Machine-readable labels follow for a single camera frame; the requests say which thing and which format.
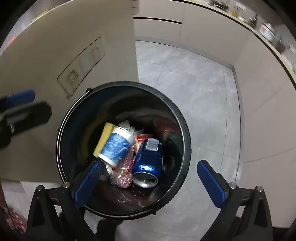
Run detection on clear bag with red wrapper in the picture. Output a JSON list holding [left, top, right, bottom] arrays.
[[110, 149, 134, 189]]

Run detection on blue white paper cup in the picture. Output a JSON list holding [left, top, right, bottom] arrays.
[[98, 126, 135, 168]]

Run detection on yellow green sponge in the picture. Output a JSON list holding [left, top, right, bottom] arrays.
[[93, 123, 115, 158]]

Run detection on blue beverage can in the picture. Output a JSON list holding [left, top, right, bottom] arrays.
[[132, 138, 163, 188]]

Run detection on white tissue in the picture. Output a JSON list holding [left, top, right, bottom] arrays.
[[118, 120, 144, 136]]

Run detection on white tiled kitchen island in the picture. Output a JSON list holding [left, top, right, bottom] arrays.
[[1, 1, 138, 182]]

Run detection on black trash bucket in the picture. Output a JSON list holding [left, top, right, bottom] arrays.
[[56, 81, 192, 220]]

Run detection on lower kitchen counter cabinets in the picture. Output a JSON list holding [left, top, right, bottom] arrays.
[[133, 1, 295, 227]]

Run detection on utensil holder with utensils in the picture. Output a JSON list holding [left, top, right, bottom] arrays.
[[275, 38, 285, 54]]

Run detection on white rice cooker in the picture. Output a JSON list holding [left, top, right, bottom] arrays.
[[259, 22, 275, 42]]

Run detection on dark glass bottle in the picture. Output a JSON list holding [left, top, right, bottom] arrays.
[[248, 14, 258, 29]]

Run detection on yellow oil bottle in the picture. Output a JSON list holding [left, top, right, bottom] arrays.
[[231, 8, 239, 18]]

